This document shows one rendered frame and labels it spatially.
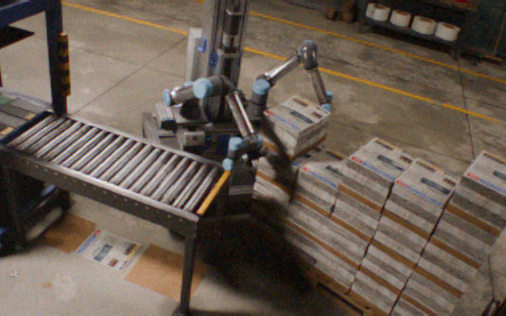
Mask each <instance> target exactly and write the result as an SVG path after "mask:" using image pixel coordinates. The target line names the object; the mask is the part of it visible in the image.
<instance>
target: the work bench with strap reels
mask: <svg viewBox="0 0 506 316"><path fill-rule="evenodd" d="M370 1H371V0H366V3H365V4H366V6H365V9H364V12H363V16H362V19H361V22H360V26H359V29H358V31H357V32H356V33H358V34H360V35H361V34H362V33H361V30H362V27H363V26H365V23H367V24H371V25H375V26H379V27H383V28H387V29H391V30H395V31H399V32H402V33H403V34H407V35H411V36H416V37H420V38H424V39H428V40H432V41H436V42H437V43H440V44H444V45H448V46H452V48H451V49H452V50H456V49H455V47H456V48H457V51H456V53H455V55H454V58H452V60H456V61H457V57H458V55H459V52H460V50H461V45H462V43H463V41H464V38H465V36H466V34H467V31H468V29H469V27H470V26H469V24H470V23H471V21H472V18H473V16H474V14H475V12H476V13H477V11H478V9H477V7H476V5H475V7H474V8H471V7H468V4H469V3H474V4H475V2H474V1H471V0H420V1H424V2H429V3H432V4H433V5H437V6H442V7H446V8H451V9H455V10H458V11H463V12H465V13H464V15H463V20H462V22H461V25H460V27H459V28H458V27H456V26H454V25H451V24H447V23H438V25H437V23H436V22H435V21H434V20H433V19H430V18H426V17H415V18H414V21H413V23H410V22H409V21H410V19H411V15H410V14H408V13H405V12H402V10H393V13H392V16H391V17H389V13H390V10H391V9H389V8H388V7H386V6H383V5H379V4H371V2H370ZM468 14H470V16H469V19H468V20H467V25H466V27H465V29H464V32H463V34H462V36H461V39H460V40H459V36H460V33H461V31H462V28H463V26H464V24H465V19H466V17H467V15H468ZM436 26H437V27H436ZM435 28H436V29H435Z"/></svg>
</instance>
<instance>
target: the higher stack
mask: <svg viewBox="0 0 506 316"><path fill-rule="evenodd" d="M473 161H474V160H473ZM473 161H472V162H473ZM471 164H472V163H471ZM449 204H451V205H453V206H455V207H457V208H459V209H461V210H463V211H465V212H466V213H468V214H470V215H471V216H473V217H475V218H477V219H479V220H481V221H483V222H484V223H486V224H488V225H490V226H492V227H494V228H496V229H498V230H499V229H500V230H501V229H503V230H504V229H505V227H506V160H504V159H502V158H500V157H497V156H495V155H494V154H491V153H489V152H486V151H484V150H483V151H482V152H481V153H480V154H479V156H478V157H477V158H476V159H475V161H474V163H473V164H472V165H470V167H469V168H468V169H467V171H466V172H465V173H464V174H463V176H462V177H461V179H460V181H459V183H458V185H457V188H456V191H455V194H454V196H453V198H452V199H451V200H450V202H449ZM432 237H434V238H436V239H438V240H439V241H441V242H443V243H445V244H446V245H447V246H449V247H451V248H452V249H454V250H456V251H459V252H461V253H463V254H465V255H466V256H468V257H469V258H471V259H473V260H474V261H476V262H478V263H480V264H482V262H484V261H485V259H487V257H488V256H489V254H490V252H491V250H492V248H493V246H494V244H495V242H496V241H497V237H495V236H494V235H492V234H490V233H488V232H486V231H484V230H482V229H481V228H479V227H477V226H475V225H473V224H472V223H470V222H468V221H466V220H464V219H463V218H461V217H459V216H457V215H455V214H453V213H451V212H450V211H448V210H446V209H445V210H444V212H443V215H442V216H441V219H440V221H439V224H438V226H437V228H436V230H435V233H434V234H433V236H432ZM424 249H425V251H424V253H423V255H422V256H421V258H420V261H419V263H418V266H417V267H419V268H421V270H423V271H424V270H425V271H426V272H428V273H430V274H431V275H433V276H435V277H436V278H438V279H440V280H441V281H443V282H445V283H446V284H447V285H449V286H450V287H452V288H453V289H455V290H457V291H458V292H459V291H460V292H462V293H463V292H464V291H465V289H466V288H467V286H468V284H469V283H470V282H471V280H472V279H473V278H474V276H475V274H476V272H477V269H475V268H474V267H472V266H470V265H468V264H467V263H465V262H464V261H462V260H461V259H460V260H459V259H457V258H455V257H454V256H452V255H450V254H448V253H447V252H445V251H443V250H442V249H441V248H439V247H437V246H435V245H434V244H432V243H430V242H428V243H427V245H426V247H425V248H424ZM403 293H405V294H406V295H408V296H409V297H411V298H413V299H414V300H416V301H417V302H419V303H420V304H422V306H425V307H427V308H428V309H430V310H431V311H433V312H434V313H436V314H438V315H439V316H450V314H451V312H452V310H453V309H454V307H455V306H456V304H457V302H458V300H459V297H455V296H454V295H452V294H450V293H449V292H447V291H446V290H444V289H443V288H442V287H440V286H438V285H437V284H435V283H433V282H432V281H430V280H429V279H427V278H424V277H422V276H420V275H419V274H417V273H415V271H413V274H411V276H410V278H409V280H408V282H407V284H406V286H405V289H404V290H403ZM390 316H430V315H428V314H427V313H425V312H424V311H421V310H419V309H417V308H416V307H415V306H414V305H412V304H411V303H409V302H408V301H406V300H405V299H403V298H402V297H400V299H399V301H398V303H397V304H396V306H395V308H394V309H393V311H392V313H391V315H390Z"/></svg>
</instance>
